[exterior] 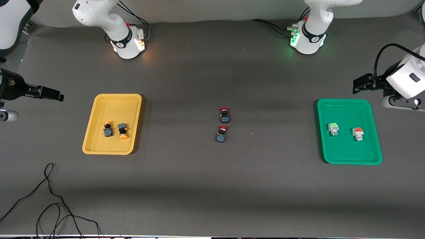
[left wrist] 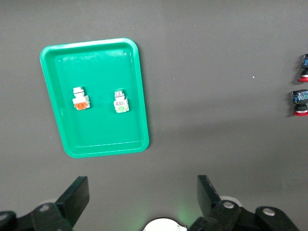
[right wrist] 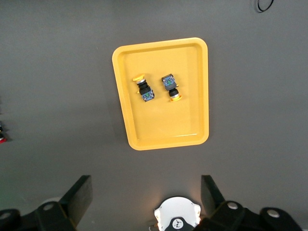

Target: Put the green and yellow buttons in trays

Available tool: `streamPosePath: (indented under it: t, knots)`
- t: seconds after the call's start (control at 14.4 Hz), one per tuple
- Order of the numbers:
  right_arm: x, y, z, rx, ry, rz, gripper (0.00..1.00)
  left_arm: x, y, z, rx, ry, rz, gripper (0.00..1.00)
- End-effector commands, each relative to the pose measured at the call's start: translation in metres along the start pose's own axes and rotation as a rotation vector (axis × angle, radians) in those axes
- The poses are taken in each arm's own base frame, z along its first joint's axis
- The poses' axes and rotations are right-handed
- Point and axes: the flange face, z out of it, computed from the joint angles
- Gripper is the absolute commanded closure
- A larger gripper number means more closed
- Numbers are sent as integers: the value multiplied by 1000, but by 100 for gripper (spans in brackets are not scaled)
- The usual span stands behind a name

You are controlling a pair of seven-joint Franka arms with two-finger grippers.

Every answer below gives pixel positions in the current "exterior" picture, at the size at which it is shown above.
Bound yellow plastic tray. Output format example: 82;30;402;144
82;94;142;155

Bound green plastic tray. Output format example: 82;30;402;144
317;99;383;165

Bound dark grey table mat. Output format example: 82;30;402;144
0;12;425;238

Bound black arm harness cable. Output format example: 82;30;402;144
374;43;425;79

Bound loose black cable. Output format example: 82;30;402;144
0;163;102;239

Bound black base power cables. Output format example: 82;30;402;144
105;2;152;42
251;7;311;38

